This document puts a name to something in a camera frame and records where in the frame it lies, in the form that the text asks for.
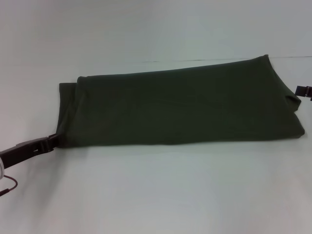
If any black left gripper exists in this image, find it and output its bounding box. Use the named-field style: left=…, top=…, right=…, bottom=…
left=0, top=132, right=61, bottom=171

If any dark green shirt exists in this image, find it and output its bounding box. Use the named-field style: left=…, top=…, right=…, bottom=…
left=56, top=55, right=306, bottom=149

